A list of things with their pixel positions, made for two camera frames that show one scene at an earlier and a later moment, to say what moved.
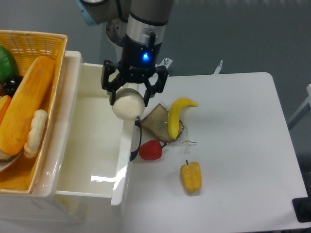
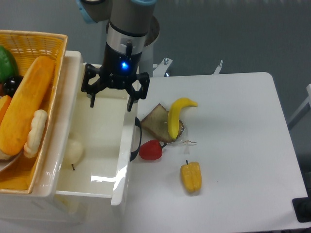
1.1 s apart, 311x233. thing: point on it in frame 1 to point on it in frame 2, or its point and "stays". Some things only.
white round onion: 129,105 to 74,153
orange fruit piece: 5,102 stays
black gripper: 138,59 to 119,70
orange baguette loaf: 30,95 stays
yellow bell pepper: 192,175 stays
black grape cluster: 11,85 stays
